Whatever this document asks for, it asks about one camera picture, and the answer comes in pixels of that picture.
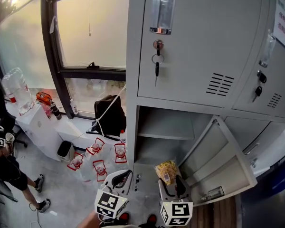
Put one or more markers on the grey locker door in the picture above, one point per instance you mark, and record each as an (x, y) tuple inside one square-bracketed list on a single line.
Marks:
[(216, 163)]

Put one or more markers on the pink patterned bag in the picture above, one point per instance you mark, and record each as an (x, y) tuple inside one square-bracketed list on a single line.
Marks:
[(47, 111)]

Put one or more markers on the small black waste bin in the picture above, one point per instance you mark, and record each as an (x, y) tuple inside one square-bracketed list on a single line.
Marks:
[(65, 151)]

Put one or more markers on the black backpack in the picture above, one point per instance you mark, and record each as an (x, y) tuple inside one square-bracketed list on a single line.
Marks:
[(109, 117)]

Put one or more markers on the small clear plastic bottle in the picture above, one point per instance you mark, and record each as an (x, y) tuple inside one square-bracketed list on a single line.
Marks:
[(74, 107)]

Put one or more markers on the blue box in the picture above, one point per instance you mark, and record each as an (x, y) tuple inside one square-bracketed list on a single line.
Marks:
[(283, 177)]

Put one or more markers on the orange bag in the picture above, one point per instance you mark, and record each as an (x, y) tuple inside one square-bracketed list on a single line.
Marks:
[(44, 97)]

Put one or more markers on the white water dispenser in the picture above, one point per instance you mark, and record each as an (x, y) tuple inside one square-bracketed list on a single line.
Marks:
[(40, 132)]

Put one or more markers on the black tumbler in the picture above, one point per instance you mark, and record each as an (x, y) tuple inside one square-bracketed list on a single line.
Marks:
[(55, 110)]

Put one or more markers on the white window sill ledge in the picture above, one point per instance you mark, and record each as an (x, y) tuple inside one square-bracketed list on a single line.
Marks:
[(69, 129)]

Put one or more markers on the small cabinet key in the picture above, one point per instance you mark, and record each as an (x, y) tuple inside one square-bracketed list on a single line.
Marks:
[(138, 178)]

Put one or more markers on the large clear water bottle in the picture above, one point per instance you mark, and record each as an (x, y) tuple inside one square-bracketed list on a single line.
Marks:
[(17, 89)]

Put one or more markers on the grey metal locker cabinet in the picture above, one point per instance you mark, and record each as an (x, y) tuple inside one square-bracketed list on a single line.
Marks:
[(199, 44)]

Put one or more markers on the person's right shoe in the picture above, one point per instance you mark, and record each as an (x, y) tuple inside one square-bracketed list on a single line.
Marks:
[(152, 219)]

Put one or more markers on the wooden slat platform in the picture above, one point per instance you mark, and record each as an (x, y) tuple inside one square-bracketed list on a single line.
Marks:
[(216, 215)]

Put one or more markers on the yellow snack packet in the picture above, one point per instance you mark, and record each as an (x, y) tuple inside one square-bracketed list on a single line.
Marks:
[(166, 171)]

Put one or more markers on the person's left forearm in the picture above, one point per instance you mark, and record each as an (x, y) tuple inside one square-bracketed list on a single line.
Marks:
[(90, 221)]

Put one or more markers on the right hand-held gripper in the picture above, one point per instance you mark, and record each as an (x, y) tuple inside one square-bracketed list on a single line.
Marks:
[(178, 211)]

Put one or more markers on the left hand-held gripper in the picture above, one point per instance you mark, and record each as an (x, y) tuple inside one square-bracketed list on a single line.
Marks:
[(109, 203)]

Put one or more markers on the small bottle with red cap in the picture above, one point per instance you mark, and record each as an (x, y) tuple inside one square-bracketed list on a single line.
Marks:
[(123, 136)]

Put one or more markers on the white counter unit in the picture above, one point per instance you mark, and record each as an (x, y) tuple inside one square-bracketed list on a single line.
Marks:
[(275, 146)]

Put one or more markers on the black window frame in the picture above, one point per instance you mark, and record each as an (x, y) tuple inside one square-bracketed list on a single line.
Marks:
[(51, 44)]

